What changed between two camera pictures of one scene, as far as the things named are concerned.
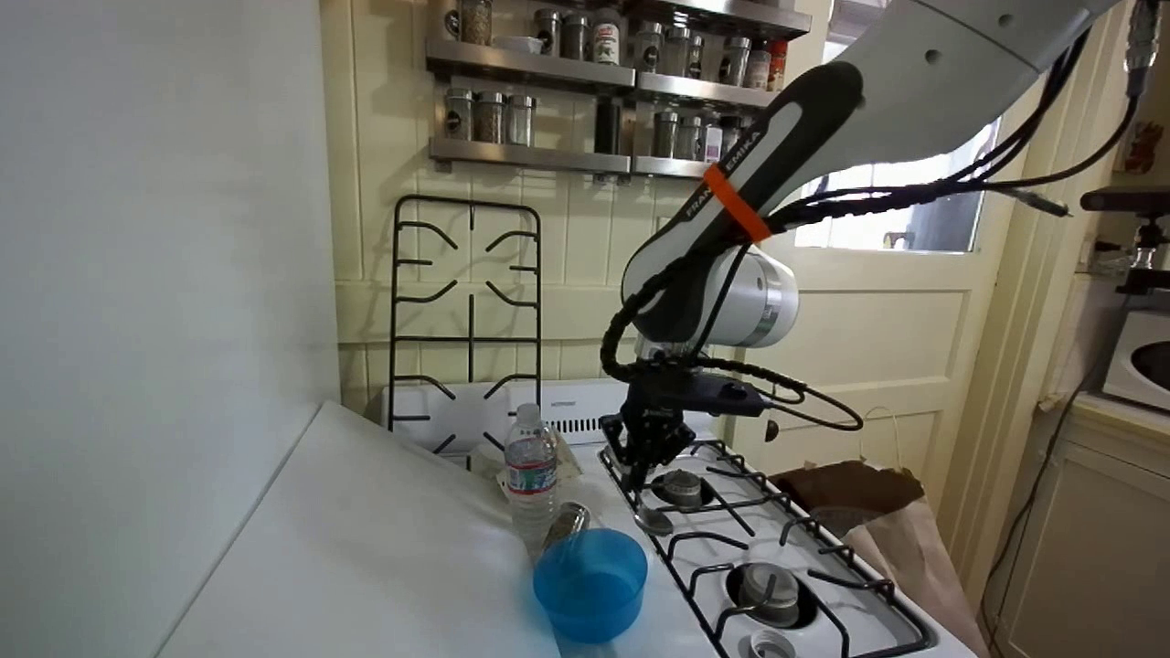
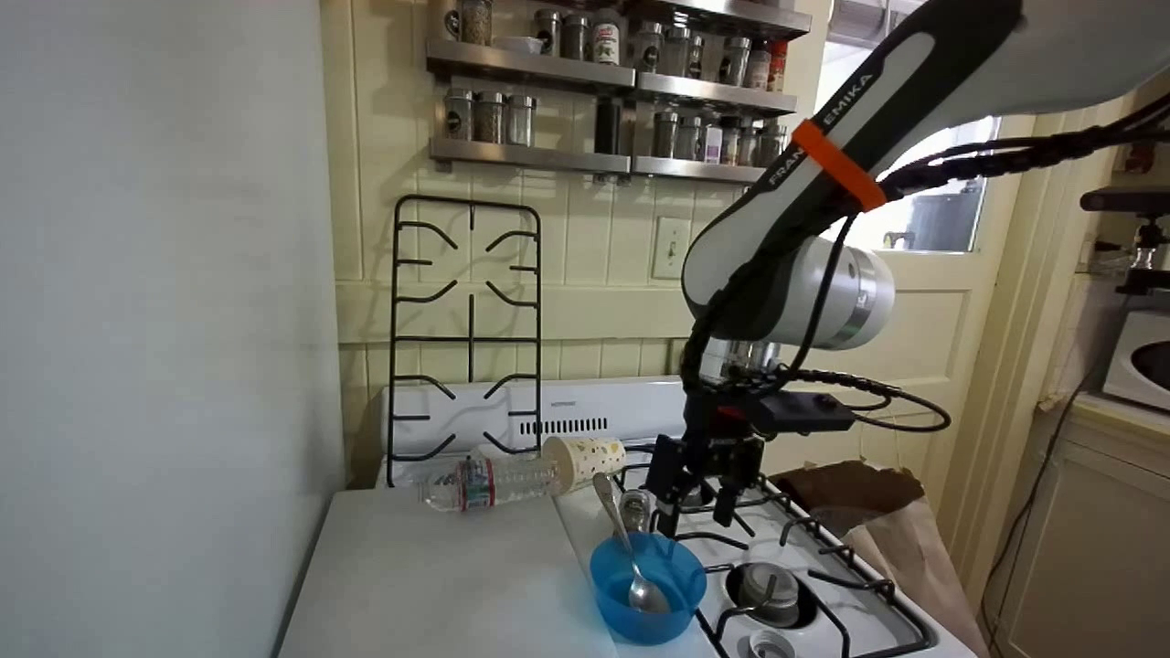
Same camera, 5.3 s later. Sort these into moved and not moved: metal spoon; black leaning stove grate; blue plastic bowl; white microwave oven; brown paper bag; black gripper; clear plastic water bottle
Moved: metal spoon; blue plastic bowl; clear plastic water bottle; black gripper
Not moved: white microwave oven; black leaning stove grate; brown paper bag
